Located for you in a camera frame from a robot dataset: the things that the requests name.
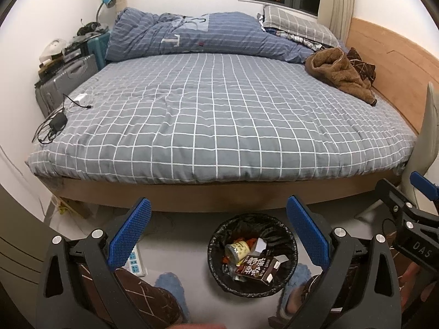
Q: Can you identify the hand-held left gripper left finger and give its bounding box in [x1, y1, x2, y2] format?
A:
[36, 197, 153, 329]

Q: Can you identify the grey checked pillow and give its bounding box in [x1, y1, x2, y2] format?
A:
[262, 5, 338, 47]

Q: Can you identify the black charger with cable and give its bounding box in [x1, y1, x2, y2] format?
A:
[32, 94, 93, 144]

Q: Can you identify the brown snack box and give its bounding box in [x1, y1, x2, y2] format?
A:
[236, 254, 289, 285]

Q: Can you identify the dark patterned cloth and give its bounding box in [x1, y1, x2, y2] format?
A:
[264, 27, 340, 55]

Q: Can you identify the red plastic bag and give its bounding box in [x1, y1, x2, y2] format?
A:
[222, 237, 258, 266]

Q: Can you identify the black power adapter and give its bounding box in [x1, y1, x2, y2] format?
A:
[48, 113, 68, 132]

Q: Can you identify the teal plastic stool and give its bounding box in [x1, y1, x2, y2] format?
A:
[87, 32, 111, 71]

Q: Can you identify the blue desk lamp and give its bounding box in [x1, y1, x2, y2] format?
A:
[95, 0, 117, 24]

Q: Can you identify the trash bin with black liner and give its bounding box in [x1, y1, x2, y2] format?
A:
[207, 212, 298, 297]

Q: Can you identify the brown fleece garment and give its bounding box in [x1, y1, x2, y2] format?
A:
[305, 47, 378, 107]

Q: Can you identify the wooden headboard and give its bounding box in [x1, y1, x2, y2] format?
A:
[345, 17, 439, 134]

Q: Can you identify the dark object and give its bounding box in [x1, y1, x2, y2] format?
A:
[77, 22, 103, 36]

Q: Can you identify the white power strip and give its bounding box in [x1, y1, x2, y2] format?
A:
[125, 245, 148, 277]

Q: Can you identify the grey cabinet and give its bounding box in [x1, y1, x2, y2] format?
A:
[0, 183, 47, 329]

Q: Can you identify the white round object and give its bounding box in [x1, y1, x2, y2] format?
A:
[39, 39, 66, 62]

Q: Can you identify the blue fluffy slipper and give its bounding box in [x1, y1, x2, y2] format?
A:
[155, 272, 190, 319]
[277, 264, 313, 319]

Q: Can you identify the light grey chair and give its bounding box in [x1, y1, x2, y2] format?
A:
[355, 81, 439, 220]

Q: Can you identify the blue striped duvet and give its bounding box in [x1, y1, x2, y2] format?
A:
[105, 7, 311, 64]

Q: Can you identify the yellow plastic cup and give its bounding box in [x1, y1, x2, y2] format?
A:
[225, 240, 253, 265]

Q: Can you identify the person's left leg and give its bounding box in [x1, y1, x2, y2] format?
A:
[113, 268, 181, 329]

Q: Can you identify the grey checked bed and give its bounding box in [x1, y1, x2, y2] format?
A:
[26, 53, 419, 213]

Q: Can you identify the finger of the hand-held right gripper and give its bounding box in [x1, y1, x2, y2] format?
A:
[375, 179, 439, 230]
[410, 171, 439, 201]

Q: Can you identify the grey suitcase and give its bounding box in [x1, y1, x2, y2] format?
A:
[34, 54, 98, 115]

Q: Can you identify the person's right hand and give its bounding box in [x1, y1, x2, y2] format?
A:
[399, 264, 424, 309]

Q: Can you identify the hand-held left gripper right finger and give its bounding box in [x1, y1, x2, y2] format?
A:
[286, 194, 402, 329]

